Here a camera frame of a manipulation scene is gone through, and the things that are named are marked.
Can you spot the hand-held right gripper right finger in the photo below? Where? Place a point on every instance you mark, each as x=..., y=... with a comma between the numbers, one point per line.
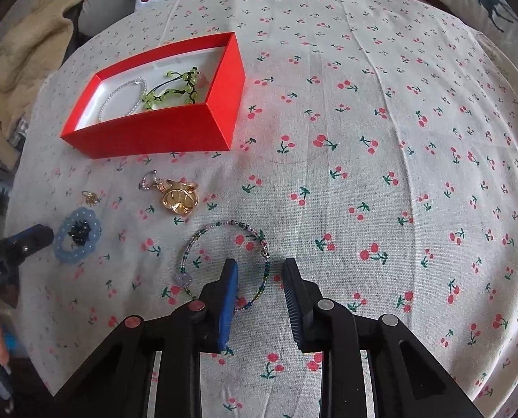
x=292, y=309

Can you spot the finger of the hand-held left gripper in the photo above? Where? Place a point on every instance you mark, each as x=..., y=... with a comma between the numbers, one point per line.
x=30, y=240

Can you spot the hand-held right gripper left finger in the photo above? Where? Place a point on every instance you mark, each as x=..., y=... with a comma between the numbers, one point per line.
x=226, y=309

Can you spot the black bead cluster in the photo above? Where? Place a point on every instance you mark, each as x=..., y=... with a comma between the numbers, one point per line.
x=77, y=233

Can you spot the small gold earring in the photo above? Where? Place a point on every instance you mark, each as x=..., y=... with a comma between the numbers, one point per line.
x=91, y=199

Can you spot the gold brooch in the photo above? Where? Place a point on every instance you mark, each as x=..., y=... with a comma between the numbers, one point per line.
x=178, y=200

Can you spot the red cardboard box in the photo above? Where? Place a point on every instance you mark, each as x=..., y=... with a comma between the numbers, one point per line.
x=154, y=134

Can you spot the plaid cloth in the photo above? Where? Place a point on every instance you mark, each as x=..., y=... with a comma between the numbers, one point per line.
x=17, y=130

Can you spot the cherry print tablecloth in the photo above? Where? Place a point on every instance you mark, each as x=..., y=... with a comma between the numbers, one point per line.
x=372, y=183

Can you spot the beige quilted blanket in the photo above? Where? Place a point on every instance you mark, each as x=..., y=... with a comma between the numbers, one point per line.
x=28, y=52

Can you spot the plain grey pillow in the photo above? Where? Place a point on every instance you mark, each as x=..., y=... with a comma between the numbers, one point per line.
x=106, y=0

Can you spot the white deer print pillow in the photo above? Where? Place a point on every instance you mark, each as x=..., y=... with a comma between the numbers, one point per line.
x=481, y=8

